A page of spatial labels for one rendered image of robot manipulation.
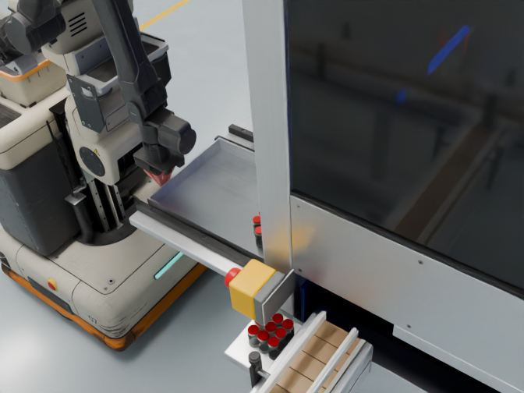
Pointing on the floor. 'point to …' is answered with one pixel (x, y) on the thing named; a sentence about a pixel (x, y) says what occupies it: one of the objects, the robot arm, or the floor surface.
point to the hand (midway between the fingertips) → (164, 185)
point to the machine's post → (272, 133)
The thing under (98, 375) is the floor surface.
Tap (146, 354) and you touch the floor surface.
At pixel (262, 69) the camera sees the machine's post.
